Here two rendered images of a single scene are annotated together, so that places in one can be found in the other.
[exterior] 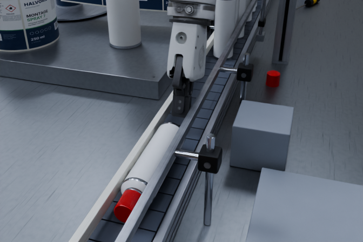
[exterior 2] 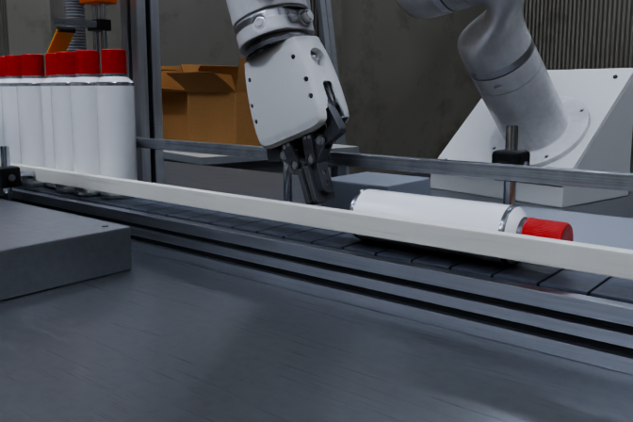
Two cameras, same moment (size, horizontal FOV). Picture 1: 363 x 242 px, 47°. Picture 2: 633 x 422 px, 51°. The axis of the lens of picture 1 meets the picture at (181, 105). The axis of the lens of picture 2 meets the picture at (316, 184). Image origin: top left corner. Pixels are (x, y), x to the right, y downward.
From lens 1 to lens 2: 0.82 m
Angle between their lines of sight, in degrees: 67
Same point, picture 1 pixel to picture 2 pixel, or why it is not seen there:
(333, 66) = not seen: hidden behind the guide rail
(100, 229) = (566, 284)
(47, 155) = (203, 370)
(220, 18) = (122, 118)
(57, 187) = (344, 367)
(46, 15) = not seen: outside the picture
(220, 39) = (125, 159)
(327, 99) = not seen: hidden behind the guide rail
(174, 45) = (316, 69)
